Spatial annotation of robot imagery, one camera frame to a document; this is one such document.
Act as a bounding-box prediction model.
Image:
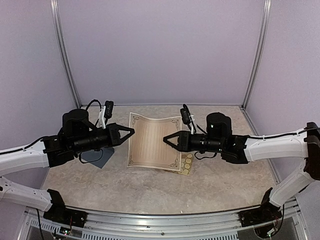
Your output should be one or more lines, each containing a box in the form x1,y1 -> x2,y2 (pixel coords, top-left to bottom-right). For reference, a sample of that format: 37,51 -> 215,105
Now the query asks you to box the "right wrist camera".
180,104 -> 197,134

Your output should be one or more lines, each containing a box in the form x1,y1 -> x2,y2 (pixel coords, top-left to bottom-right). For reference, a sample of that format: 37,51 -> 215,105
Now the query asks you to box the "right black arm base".
238,187 -> 283,227

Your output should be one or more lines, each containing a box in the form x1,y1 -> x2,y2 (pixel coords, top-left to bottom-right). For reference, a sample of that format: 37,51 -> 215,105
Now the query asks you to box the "left aluminium corner post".
50,0 -> 82,109

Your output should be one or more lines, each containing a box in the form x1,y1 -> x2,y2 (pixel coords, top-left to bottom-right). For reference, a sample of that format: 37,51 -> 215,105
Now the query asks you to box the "front aluminium frame rail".
14,197 -> 310,240

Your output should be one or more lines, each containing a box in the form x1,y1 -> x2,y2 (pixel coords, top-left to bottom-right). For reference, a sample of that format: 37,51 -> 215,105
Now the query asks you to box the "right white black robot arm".
163,112 -> 320,222

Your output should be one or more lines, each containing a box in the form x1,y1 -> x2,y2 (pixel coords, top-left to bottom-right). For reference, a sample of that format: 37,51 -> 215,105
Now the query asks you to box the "aluminium corner post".
241,0 -> 273,110
50,0 -> 82,109

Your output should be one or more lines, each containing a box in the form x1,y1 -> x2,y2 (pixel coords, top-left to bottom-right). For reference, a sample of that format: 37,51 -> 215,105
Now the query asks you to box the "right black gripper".
162,130 -> 224,154

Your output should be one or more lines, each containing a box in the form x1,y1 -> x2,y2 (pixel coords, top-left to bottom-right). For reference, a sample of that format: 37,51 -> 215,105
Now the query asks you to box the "blue grey envelope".
79,147 -> 115,169

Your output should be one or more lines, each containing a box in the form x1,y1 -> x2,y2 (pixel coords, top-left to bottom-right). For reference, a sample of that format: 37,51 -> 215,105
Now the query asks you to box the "beige lined letter paper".
127,112 -> 182,172

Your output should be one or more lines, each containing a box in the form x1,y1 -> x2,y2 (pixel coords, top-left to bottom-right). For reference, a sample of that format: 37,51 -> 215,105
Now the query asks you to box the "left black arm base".
43,189 -> 88,228

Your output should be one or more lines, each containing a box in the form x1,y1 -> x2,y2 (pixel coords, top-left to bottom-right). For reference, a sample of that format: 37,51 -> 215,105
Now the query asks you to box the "round sticker seal sheet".
165,153 -> 194,176

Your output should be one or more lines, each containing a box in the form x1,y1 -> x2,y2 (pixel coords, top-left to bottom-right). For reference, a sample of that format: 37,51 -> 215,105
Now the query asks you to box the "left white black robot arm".
0,109 -> 135,223

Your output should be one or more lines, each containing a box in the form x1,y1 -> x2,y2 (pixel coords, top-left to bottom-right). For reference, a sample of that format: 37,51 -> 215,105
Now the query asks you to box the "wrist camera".
98,100 -> 114,129
180,104 -> 197,134

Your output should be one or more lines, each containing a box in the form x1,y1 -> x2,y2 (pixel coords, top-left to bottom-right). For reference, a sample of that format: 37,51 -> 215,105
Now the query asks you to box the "right aluminium corner post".
241,0 -> 273,110

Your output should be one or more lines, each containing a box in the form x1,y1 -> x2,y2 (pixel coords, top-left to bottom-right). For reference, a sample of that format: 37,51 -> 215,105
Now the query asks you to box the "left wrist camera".
98,100 -> 114,129

